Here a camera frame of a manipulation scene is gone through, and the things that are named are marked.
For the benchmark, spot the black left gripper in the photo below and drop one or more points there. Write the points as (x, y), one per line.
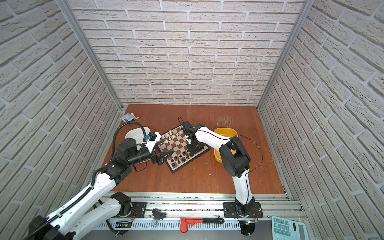
(163, 158)

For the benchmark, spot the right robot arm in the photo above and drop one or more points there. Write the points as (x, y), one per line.
(235, 160)

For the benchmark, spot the grey pencil sharpener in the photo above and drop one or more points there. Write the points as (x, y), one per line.
(130, 117)

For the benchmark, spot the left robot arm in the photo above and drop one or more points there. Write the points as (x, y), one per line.
(76, 218)

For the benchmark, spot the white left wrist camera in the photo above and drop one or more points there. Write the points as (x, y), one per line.
(150, 140)

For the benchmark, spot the folding chess board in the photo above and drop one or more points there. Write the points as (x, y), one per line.
(177, 142)

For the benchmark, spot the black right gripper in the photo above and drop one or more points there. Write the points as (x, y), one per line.
(193, 151)

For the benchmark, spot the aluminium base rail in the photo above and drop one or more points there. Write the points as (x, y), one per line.
(193, 205)

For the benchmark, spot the white plastic bin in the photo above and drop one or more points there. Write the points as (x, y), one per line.
(137, 135)

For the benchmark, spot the teal calculator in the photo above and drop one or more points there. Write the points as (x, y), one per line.
(284, 229)

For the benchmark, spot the red black clamp tool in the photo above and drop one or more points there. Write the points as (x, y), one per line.
(185, 223)

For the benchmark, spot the small black bracket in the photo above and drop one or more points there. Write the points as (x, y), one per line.
(157, 216)

